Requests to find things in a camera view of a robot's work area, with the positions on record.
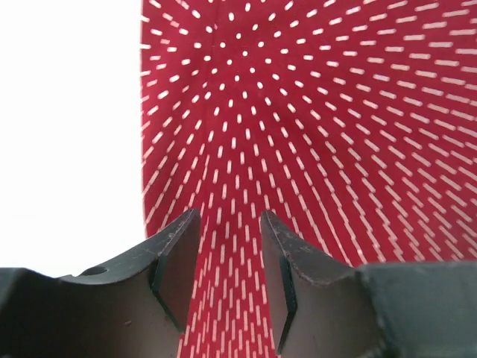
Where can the red polka dot skirt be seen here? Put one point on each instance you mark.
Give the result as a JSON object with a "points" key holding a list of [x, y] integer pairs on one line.
{"points": [[354, 121]]}

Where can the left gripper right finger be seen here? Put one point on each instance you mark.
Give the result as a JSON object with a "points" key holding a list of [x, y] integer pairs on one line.
{"points": [[320, 307]]}

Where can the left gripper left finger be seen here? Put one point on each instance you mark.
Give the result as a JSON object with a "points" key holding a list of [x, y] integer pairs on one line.
{"points": [[133, 305]]}

